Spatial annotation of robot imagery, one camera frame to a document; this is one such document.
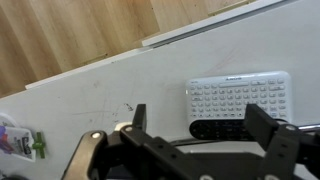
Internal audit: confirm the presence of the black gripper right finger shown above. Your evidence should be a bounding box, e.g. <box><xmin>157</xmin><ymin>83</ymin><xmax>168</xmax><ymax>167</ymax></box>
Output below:
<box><xmin>243</xmin><ymin>103</ymin><xmax>320</xmax><ymax>180</ymax></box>

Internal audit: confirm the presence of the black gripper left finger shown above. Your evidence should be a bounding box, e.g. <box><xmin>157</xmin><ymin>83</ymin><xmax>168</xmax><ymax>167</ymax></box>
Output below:
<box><xmin>61</xmin><ymin>103</ymin><xmax>202</xmax><ymax>180</ymax></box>

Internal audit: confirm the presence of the small purple white packet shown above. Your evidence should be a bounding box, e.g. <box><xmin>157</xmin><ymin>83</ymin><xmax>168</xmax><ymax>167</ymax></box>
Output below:
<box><xmin>0</xmin><ymin>113</ymin><xmax>47</xmax><ymax>164</ymax></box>

